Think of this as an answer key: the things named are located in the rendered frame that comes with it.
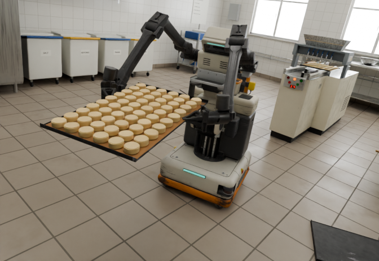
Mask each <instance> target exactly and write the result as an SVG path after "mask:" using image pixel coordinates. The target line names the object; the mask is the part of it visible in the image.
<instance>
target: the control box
mask: <svg viewBox="0 0 379 261"><path fill-rule="evenodd" d="M287 76H289V79H287ZM293 78H296V80H295V81H294V80H293ZM301 79H302V80H303V81H302V82H300V80H301ZM289 81H291V83H288V82H289ZM305 82H306V79H304V78H299V77H295V76H291V75H287V74H286V76H285V80H284V84H283V86H286V87H290V86H291V85H292V86H291V88H293V87H294V86H295V87H294V88H293V89H297V90H301V91H303V88H304V85H305ZM297 83H299V85H298V86H297V85H296V84H297Z"/></svg>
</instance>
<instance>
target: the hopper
mask: <svg viewBox="0 0 379 261"><path fill-rule="evenodd" d="M304 38H305V42H306V45H310V46H316V47H322V48H328V49H332V50H338V51H343V50H344V49H345V48H346V47H347V46H348V45H349V43H350V42H351V41H348V40H344V39H336V38H330V37H323V36H316V35H311V34H304Z"/></svg>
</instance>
